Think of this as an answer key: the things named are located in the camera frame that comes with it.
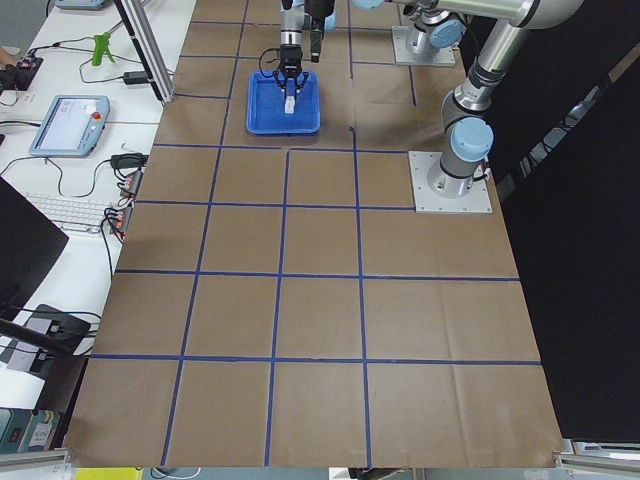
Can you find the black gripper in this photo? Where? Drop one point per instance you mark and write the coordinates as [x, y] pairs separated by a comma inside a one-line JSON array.
[[316, 39], [291, 59]]

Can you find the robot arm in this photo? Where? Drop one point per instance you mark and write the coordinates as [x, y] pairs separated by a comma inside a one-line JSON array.
[[292, 24], [468, 137]]

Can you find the blue plastic tray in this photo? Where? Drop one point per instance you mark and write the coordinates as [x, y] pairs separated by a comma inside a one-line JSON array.
[[266, 114]]

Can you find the black power adapter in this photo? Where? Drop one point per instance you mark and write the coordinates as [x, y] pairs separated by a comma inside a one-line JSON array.
[[134, 78]]

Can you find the teach pendant tablet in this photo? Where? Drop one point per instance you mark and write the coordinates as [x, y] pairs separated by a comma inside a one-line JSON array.
[[72, 126]]

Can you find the brown paper table cover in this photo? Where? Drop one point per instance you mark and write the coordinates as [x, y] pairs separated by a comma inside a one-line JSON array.
[[280, 302]]

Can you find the white keyboard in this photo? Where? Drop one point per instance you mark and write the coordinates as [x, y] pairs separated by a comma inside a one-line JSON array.
[[76, 216]]

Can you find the black monitor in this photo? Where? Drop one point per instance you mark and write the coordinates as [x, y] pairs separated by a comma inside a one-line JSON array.
[[30, 246]]

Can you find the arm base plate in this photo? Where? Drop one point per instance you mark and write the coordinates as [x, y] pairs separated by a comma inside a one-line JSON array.
[[413, 47], [438, 193]]

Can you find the aluminium frame post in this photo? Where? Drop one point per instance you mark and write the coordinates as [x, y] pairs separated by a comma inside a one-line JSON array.
[[140, 32]]

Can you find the green handled reacher grabber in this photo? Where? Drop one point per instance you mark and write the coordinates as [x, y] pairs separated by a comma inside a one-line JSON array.
[[101, 49]]

